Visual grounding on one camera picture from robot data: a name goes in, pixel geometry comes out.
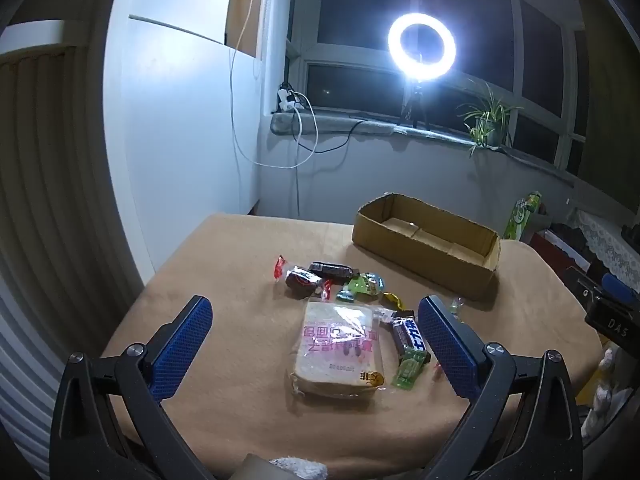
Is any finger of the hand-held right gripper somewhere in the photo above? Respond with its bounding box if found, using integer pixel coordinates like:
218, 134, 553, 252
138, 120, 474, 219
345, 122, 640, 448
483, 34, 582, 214
564, 266, 603, 306
601, 272, 640, 307

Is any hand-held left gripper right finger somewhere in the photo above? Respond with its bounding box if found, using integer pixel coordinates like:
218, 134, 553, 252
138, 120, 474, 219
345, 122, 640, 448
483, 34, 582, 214
400, 295, 583, 480

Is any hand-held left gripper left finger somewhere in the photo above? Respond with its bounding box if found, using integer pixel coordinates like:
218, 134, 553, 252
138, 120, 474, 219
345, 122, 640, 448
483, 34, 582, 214
50, 295, 221, 480

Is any blue white chocolate bar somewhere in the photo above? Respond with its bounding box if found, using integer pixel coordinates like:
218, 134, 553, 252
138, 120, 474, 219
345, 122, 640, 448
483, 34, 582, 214
382, 310, 432, 361

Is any cardboard box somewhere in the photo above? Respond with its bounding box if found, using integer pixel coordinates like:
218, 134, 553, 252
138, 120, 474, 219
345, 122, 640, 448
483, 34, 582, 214
351, 192, 502, 303

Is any sliced bread packet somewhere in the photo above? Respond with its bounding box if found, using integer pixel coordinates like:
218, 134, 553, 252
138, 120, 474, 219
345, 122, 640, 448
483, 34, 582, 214
286, 300, 387, 397

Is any dark red snack packet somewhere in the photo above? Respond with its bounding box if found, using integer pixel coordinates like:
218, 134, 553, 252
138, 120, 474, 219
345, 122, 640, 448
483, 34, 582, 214
285, 267, 333, 301

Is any person's right hand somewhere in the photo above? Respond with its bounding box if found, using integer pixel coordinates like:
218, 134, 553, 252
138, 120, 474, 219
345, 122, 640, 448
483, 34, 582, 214
582, 342, 621, 441

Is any red box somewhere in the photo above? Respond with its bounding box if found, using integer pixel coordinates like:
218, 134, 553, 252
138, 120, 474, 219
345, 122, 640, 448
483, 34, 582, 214
531, 229, 586, 268

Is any white lace cloth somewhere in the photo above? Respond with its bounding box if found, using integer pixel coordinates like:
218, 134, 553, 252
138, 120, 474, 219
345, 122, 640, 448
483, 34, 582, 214
570, 207, 640, 281

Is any green drink carton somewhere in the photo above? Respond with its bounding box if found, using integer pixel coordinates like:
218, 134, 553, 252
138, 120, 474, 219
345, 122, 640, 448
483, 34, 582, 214
502, 191, 543, 241

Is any green blue candy packet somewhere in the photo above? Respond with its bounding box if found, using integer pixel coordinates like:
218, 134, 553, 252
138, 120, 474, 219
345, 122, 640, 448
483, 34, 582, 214
362, 271, 388, 295

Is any dark snack bar packet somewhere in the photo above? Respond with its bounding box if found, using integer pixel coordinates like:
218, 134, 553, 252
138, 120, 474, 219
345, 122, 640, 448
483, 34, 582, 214
308, 261, 356, 281

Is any white fuzzy cloth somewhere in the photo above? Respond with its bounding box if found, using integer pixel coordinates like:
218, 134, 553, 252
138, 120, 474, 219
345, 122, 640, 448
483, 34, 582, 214
269, 455, 328, 480

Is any dark olive curtain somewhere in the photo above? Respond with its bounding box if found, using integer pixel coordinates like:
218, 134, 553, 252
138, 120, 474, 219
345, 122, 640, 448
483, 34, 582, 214
575, 10, 640, 196

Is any potted spider plant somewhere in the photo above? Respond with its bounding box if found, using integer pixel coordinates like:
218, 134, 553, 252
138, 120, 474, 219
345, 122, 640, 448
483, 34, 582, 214
457, 77, 526, 158

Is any ribbed beige panel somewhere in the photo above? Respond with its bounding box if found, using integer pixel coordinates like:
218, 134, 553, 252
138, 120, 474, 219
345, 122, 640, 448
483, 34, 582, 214
0, 45, 146, 441

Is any white cabinet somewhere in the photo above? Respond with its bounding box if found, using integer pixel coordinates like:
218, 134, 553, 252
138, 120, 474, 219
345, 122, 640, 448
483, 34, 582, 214
102, 12, 261, 286

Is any white power strip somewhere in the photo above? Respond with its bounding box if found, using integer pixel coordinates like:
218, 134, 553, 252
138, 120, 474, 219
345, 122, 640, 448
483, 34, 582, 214
276, 82, 301, 113

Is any window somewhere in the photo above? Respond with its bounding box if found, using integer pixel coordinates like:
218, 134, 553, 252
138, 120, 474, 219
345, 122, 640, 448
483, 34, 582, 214
287, 0, 588, 166

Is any thin white cable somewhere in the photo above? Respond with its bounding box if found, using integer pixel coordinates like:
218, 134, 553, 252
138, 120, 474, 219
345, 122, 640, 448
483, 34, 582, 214
292, 107, 306, 217

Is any black cable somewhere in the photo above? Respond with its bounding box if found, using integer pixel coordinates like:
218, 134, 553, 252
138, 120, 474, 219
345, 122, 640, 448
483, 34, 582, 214
297, 117, 368, 153

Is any long white cable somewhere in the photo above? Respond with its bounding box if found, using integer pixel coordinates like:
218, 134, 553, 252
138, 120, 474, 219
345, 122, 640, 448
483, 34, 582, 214
229, 0, 321, 171

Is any ring light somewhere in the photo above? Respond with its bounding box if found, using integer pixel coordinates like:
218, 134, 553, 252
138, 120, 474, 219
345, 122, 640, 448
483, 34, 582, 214
387, 12, 457, 81

